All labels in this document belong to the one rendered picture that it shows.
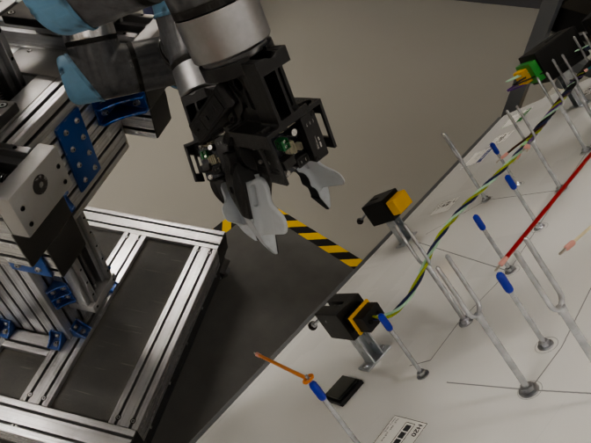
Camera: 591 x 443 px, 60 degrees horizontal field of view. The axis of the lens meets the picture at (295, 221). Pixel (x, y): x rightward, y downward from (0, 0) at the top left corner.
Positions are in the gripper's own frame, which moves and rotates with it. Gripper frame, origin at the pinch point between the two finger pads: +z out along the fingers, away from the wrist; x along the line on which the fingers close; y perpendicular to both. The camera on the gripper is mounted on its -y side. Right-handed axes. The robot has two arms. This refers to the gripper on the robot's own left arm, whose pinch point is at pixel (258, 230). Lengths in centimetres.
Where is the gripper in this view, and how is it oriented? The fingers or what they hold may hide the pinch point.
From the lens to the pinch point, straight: 72.9
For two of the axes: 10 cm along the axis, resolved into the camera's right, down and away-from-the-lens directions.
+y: -2.9, 0.9, -9.5
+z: 3.1, 9.5, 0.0
